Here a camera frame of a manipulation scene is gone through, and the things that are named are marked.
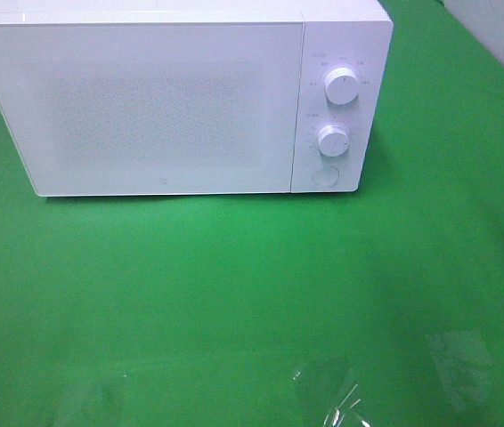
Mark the green table mat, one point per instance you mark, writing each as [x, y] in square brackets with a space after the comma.
[196, 311]

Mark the white microwave oven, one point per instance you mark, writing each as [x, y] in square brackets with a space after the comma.
[355, 34]

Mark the white microwave door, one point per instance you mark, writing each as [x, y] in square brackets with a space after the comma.
[142, 109]

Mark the white microwave knob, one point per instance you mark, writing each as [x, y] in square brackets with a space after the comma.
[333, 140]
[341, 85]

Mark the round door release button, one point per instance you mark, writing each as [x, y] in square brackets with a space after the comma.
[326, 176]

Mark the clear plastic film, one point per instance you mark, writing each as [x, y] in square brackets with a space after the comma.
[438, 379]

